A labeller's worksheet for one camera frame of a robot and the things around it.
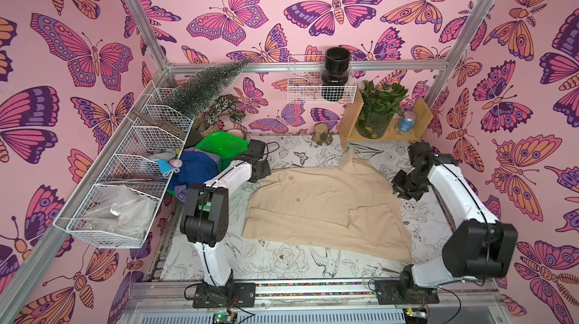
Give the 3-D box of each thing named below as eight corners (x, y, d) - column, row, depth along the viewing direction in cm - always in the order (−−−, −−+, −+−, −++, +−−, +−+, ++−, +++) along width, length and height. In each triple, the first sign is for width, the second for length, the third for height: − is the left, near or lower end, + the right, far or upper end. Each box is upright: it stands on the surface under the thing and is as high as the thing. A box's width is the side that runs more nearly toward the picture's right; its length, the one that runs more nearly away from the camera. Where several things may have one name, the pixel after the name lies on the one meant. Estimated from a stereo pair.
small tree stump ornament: (313, 145, 119) (313, 136, 113) (312, 131, 125) (312, 122, 120) (330, 145, 119) (331, 136, 113) (328, 131, 125) (329, 122, 120)
